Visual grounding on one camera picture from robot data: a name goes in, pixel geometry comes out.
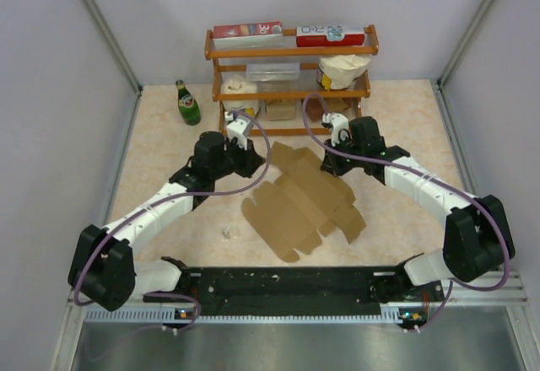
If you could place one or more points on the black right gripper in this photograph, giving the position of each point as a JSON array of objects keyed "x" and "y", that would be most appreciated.
[{"x": 330, "y": 163}]

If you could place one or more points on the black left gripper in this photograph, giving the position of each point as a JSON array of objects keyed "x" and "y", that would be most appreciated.
[{"x": 251, "y": 159}]

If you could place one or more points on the brown cardboard box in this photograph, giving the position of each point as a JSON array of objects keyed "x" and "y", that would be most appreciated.
[{"x": 302, "y": 206}]

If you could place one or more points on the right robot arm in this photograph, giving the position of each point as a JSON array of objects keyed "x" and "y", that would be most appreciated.
[{"x": 477, "y": 235}]

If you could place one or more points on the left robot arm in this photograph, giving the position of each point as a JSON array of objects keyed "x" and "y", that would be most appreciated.
[{"x": 104, "y": 268}]

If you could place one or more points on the red foil wrap box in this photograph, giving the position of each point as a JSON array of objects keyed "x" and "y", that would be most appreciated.
[{"x": 251, "y": 35}]

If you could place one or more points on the red white carton box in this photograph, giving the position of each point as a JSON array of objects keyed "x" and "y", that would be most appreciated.
[{"x": 329, "y": 35}]

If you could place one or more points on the brown scouring pad pack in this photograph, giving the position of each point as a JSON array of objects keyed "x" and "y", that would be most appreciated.
[{"x": 314, "y": 109}]

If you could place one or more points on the green glass bottle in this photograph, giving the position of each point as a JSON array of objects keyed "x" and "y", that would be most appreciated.
[{"x": 187, "y": 104}]

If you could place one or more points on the tan sponge block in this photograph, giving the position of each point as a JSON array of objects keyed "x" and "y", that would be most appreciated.
[{"x": 281, "y": 109}]

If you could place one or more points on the orange wooden shelf rack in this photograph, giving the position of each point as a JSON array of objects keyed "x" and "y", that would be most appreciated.
[{"x": 227, "y": 63}]

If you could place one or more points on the white bag upper shelf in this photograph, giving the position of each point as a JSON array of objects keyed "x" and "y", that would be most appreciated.
[{"x": 340, "y": 72}]

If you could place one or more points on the clear plastic container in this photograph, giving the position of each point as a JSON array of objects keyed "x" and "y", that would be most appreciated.
[{"x": 268, "y": 72}]

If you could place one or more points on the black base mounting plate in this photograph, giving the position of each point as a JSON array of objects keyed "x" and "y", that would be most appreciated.
[{"x": 303, "y": 291}]

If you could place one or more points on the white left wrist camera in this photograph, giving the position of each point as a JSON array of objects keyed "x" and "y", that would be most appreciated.
[{"x": 238, "y": 126}]

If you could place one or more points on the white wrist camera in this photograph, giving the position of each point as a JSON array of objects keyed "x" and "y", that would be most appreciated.
[
  {"x": 337, "y": 123},
  {"x": 238, "y": 126}
]

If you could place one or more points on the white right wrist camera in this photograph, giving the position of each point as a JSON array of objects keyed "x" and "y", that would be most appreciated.
[{"x": 337, "y": 123}]

